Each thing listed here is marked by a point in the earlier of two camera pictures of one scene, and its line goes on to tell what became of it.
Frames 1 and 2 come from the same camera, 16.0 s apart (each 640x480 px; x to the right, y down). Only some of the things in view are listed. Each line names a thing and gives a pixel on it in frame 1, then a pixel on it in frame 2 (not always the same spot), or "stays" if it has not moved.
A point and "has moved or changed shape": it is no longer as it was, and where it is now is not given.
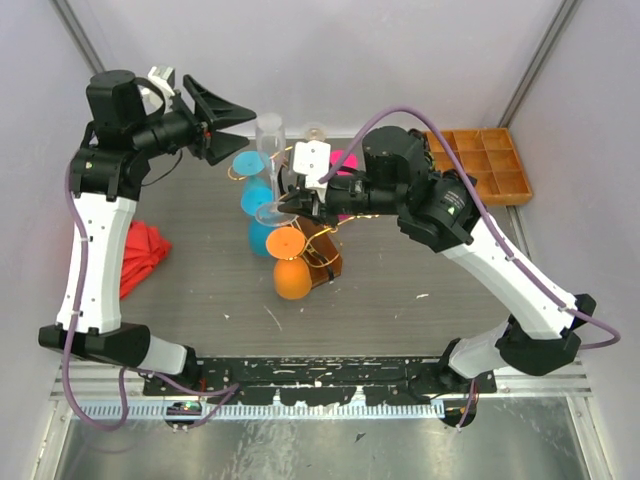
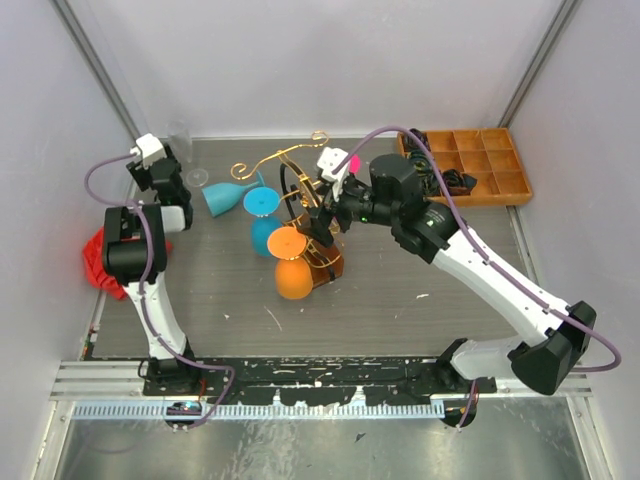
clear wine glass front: [270, 131] has moved or changed shape
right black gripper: [306, 206] -> [321, 217]
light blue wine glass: [257, 191] -> [222, 198]
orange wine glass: [292, 275] stays
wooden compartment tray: [491, 160] stays
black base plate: [317, 380] stays
